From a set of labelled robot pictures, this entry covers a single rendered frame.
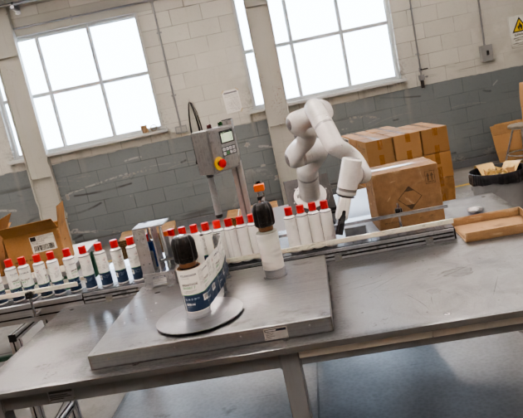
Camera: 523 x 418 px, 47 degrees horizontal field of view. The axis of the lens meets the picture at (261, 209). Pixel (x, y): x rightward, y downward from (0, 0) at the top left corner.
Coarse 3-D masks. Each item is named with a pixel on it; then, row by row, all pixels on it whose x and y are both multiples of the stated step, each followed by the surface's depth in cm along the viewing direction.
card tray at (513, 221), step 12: (468, 216) 267; (480, 216) 267; (492, 216) 267; (504, 216) 266; (516, 216) 263; (456, 228) 265; (468, 228) 261; (480, 228) 258; (492, 228) 242; (504, 228) 242; (516, 228) 241; (468, 240) 244; (480, 240) 243
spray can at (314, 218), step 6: (312, 204) 257; (312, 210) 258; (312, 216) 257; (318, 216) 258; (312, 222) 258; (318, 222) 258; (312, 228) 259; (318, 228) 258; (312, 234) 260; (318, 234) 259; (312, 240) 261; (318, 240) 259; (324, 240) 261; (324, 246) 261
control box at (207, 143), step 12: (204, 132) 255; (216, 132) 258; (204, 144) 257; (216, 144) 258; (228, 144) 264; (204, 156) 259; (216, 156) 258; (228, 156) 264; (204, 168) 261; (216, 168) 258; (228, 168) 264
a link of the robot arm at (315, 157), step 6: (318, 144) 317; (312, 150) 317; (318, 150) 317; (324, 150) 318; (306, 156) 317; (312, 156) 317; (318, 156) 318; (324, 156) 320; (312, 162) 321; (318, 162) 323; (300, 168) 331; (306, 168) 329; (312, 168) 327; (318, 168) 326; (300, 174) 330; (306, 174) 328; (312, 174) 328; (318, 174) 334; (300, 180) 333; (306, 180) 331; (312, 180) 331
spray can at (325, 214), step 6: (324, 204) 256; (324, 210) 257; (330, 210) 257; (324, 216) 257; (330, 216) 257; (324, 222) 257; (330, 222) 257; (324, 228) 258; (330, 228) 258; (324, 234) 260; (330, 234) 258; (330, 246) 259
